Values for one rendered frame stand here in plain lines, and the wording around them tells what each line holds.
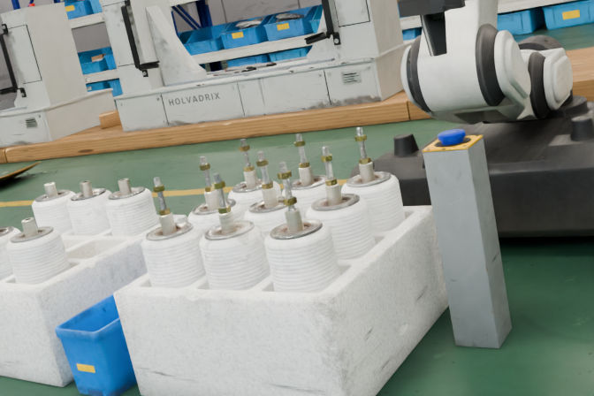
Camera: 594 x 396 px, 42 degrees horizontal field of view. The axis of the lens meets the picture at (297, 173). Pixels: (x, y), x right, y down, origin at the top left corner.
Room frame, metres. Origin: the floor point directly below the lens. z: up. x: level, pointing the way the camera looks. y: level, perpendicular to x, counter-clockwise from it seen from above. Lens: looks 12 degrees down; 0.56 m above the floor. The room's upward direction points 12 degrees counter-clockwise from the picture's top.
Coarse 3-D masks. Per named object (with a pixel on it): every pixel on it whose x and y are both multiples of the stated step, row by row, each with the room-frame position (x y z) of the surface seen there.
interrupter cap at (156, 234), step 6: (180, 222) 1.21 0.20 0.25; (186, 222) 1.20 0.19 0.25; (156, 228) 1.20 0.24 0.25; (180, 228) 1.18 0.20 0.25; (186, 228) 1.17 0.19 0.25; (192, 228) 1.17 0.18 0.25; (150, 234) 1.18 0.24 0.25; (156, 234) 1.17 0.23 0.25; (162, 234) 1.17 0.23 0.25; (168, 234) 1.17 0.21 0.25; (174, 234) 1.14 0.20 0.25; (180, 234) 1.15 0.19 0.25; (156, 240) 1.14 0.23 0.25
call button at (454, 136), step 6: (444, 132) 1.12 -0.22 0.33; (450, 132) 1.11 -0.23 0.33; (456, 132) 1.10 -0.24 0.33; (462, 132) 1.10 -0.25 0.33; (438, 138) 1.11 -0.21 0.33; (444, 138) 1.10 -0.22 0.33; (450, 138) 1.09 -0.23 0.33; (456, 138) 1.09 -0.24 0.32; (462, 138) 1.10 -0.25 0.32; (444, 144) 1.11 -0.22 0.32; (450, 144) 1.10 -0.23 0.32
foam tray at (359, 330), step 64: (384, 256) 1.09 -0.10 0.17; (128, 320) 1.15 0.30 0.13; (192, 320) 1.07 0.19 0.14; (256, 320) 1.01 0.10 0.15; (320, 320) 0.95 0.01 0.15; (384, 320) 1.06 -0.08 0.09; (192, 384) 1.09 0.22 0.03; (256, 384) 1.02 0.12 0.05; (320, 384) 0.96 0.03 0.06; (384, 384) 1.03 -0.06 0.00
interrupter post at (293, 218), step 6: (294, 210) 1.04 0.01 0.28; (300, 210) 1.05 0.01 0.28; (288, 216) 1.04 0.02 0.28; (294, 216) 1.04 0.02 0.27; (300, 216) 1.04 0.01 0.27; (288, 222) 1.04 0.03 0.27; (294, 222) 1.04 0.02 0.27; (300, 222) 1.04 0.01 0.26; (288, 228) 1.04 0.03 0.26; (294, 228) 1.04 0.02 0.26; (300, 228) 1.04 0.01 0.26
